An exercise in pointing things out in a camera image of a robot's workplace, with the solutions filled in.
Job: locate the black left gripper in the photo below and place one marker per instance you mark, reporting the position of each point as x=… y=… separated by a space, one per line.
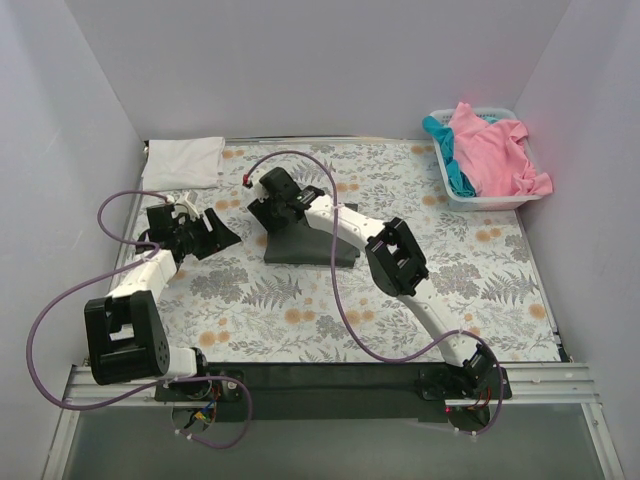
x=204 y=235

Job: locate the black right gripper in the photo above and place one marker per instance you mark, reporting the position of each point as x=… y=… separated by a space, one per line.
x=267 y=210

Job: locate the dark grey t shirt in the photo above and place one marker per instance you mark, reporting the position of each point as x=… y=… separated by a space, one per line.
x=298 y=244

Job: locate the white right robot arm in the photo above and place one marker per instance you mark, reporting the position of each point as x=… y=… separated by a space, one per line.
x=396 y=263

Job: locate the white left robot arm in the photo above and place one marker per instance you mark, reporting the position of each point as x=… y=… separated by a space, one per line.
x=126 y=337

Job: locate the floral table mat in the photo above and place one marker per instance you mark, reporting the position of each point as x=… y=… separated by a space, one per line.
x=236 y=308

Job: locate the white folded t shirt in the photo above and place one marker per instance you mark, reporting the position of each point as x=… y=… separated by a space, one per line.
x=183 y=164

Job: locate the teal t shirt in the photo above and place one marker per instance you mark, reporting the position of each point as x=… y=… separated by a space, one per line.
x=444 y=138

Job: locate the pink t shirt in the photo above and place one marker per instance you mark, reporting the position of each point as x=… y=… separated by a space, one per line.
x=492 y=156

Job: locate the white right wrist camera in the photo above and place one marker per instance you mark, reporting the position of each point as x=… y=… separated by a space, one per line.
x=252 y=185

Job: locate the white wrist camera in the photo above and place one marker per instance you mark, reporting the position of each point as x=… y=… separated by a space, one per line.
x=252 y=185
x=186 y=204

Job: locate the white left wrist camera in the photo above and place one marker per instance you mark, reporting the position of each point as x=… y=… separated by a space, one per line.
x=186 y=204

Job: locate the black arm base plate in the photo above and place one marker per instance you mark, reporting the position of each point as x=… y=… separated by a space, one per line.
x=332 y=391

